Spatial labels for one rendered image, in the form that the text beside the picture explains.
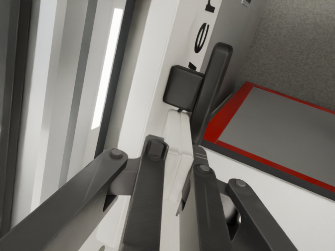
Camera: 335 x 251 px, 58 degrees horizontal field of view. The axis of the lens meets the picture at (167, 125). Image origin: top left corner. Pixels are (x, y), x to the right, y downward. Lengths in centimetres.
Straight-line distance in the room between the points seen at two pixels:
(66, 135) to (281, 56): 98
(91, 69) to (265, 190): 27
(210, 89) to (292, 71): 92
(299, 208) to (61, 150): 29
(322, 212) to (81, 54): 32
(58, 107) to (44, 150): 3
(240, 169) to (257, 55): 77
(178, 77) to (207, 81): 2
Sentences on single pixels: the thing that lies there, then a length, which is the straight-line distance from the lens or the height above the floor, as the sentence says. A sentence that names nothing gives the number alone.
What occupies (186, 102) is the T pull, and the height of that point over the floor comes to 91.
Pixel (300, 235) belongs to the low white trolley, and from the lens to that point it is 42.
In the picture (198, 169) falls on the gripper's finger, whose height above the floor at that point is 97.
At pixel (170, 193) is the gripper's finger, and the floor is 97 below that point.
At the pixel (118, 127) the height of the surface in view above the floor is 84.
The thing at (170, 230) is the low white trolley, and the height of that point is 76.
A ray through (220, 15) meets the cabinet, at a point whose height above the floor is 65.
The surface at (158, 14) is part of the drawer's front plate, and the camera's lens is 19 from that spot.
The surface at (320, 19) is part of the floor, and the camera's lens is 111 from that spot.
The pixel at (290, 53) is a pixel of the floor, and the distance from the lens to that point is 111.
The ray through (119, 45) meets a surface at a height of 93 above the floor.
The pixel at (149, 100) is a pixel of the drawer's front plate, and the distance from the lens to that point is 20.
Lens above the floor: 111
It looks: 64 degrees down
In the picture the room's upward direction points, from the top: 126 degrees counter-clockwise
